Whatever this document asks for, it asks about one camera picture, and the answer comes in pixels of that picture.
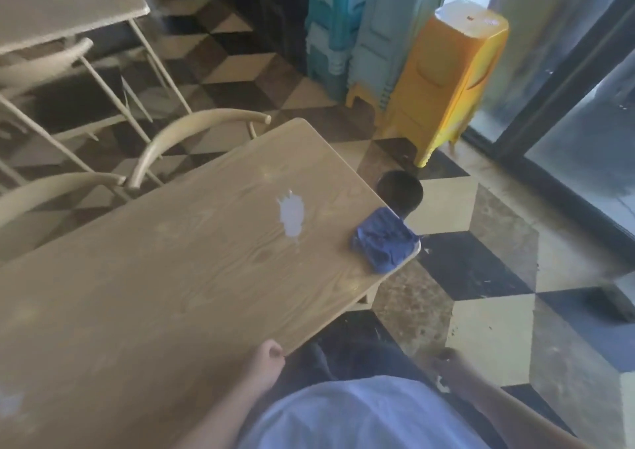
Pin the curved-back wooden chair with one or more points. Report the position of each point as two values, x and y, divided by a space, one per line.
188 123
54 188

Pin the person's right hand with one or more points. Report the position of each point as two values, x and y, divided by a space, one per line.
459 374

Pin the light blue plastic stool stack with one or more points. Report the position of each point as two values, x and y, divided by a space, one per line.
392 32

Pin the yellow plastic stool stack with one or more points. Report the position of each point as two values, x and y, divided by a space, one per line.
446 76

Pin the white spill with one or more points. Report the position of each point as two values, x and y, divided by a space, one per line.
11 401
291 213

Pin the blue cleaning cloth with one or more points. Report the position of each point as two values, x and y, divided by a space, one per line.
387 242

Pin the grey door stop block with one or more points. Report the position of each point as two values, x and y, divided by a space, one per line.
620 302

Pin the wooden desk leg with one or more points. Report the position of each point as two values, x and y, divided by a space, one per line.
369 296

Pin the teal plastic stool stack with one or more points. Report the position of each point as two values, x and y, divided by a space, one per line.
332 27

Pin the person's left forearm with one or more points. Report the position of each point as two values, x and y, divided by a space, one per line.
223 419

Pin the person's white shirt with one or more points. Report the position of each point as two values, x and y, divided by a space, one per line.
362 419

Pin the person's left hand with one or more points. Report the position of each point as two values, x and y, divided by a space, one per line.
265 364

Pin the single yellow plastic stool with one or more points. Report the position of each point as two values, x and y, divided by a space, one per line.
362 97

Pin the black trash bin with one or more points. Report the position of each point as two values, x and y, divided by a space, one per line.
399 190

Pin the wooden chair with dark seat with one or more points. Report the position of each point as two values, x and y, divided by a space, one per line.
44 64

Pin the person's dark trousers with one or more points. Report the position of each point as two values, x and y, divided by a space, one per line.
357 359

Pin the person's right forearm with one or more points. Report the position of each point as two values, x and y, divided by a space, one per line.
521 424

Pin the wooden table with thin legs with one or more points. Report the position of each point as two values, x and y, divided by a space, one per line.
64 7

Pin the black door frame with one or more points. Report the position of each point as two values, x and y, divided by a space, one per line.
545 101

